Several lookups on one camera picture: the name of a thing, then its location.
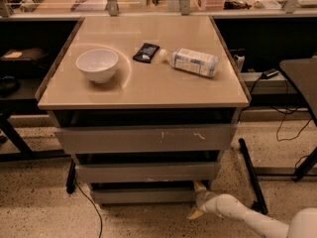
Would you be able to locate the black power adapter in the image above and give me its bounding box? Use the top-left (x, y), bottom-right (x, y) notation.
top-left (262, 68), bottom-right (279, 79)

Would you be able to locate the white ceramic bowl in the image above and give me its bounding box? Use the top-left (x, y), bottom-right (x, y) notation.
top-left (76, 49), bottom-right (119, 83)

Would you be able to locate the grey drawer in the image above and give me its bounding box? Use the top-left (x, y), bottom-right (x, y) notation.
top-left (75, 162), bottom-right (220, 183)
top-left (54, 124), bottom-right (236, 154)
top-left (90, 187), bottom-right (197, 204)

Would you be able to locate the black table leg left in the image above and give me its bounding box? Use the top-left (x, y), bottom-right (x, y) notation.
top-left (0, 113), bottom-right (75, 194)

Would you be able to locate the black table leg right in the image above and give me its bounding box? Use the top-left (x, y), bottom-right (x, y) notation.
top-left (239, 138), bottom-right (317, 215)

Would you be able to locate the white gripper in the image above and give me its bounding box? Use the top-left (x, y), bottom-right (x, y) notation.
top-left (187, 181), bottom-right (217, 220)

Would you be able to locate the grey drawer cabinet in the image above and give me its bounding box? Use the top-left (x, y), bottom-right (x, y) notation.
top-left (37, 16), bottom-right (250, 191)

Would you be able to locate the black table leg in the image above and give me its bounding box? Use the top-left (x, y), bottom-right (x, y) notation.
top-left (239, 138), bottom-right (317, 215)
top-left (0, 113), bottom-right (75, 194)

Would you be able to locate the dark side table top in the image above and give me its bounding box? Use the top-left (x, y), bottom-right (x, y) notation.
top-left (279, 58), bottom-right (317, 125)

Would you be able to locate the clear plastic water bottle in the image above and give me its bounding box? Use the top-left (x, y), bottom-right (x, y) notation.
top-left (159, 48), bottom-right (219, 78)

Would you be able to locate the black snack packet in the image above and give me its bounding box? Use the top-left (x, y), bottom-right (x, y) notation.
top-left (133, 43), bottom-right (159, 63)

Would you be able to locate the black floor cable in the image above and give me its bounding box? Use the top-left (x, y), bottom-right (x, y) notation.
top-left (74, 178), bottom-right (104, 238)

